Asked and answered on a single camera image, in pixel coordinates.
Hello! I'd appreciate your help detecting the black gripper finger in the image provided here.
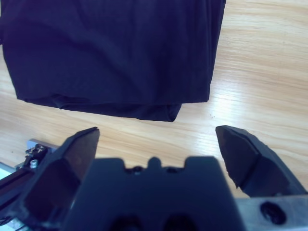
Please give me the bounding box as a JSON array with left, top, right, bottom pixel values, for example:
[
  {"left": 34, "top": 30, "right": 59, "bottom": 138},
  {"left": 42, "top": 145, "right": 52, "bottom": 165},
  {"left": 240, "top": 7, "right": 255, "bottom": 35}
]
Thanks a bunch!
[
  {"left": 215, "top": 125, "right": 308, "bottom": 198},
  {"left": 14, "top": 127, "right": 100, "bottom": 228}
]

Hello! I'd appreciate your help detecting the black corner bracket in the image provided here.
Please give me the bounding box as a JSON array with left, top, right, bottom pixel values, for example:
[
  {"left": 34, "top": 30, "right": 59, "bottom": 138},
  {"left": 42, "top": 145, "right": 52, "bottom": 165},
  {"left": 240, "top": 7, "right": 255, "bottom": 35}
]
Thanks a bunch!
[{"left": 24, "top": 144, "right": 52, "bottom": 171}]

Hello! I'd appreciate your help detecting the dark aluminium camera post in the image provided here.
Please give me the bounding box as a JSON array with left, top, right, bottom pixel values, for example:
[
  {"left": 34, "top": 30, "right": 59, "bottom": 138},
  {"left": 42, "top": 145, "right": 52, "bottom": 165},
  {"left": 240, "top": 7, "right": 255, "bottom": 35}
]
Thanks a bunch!
[{"left": 0, "top": 167, "right": 37, "bottom": 200}]

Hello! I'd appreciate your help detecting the black Unitree polo shirt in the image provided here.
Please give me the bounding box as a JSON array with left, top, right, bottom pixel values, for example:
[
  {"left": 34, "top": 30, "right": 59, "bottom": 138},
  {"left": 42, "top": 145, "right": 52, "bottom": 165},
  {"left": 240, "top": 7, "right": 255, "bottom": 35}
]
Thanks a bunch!
[{"left": 0, "top": 0, "right": 227, "bottom": 123}]

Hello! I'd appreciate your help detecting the white metal mounting plate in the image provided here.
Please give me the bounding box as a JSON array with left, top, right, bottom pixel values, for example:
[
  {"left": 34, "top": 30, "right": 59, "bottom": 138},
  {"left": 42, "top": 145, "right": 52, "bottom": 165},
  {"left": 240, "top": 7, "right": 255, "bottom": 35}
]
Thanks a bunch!
[{"left": 14, "top": 138, "right": 61, "bottom": 169}]

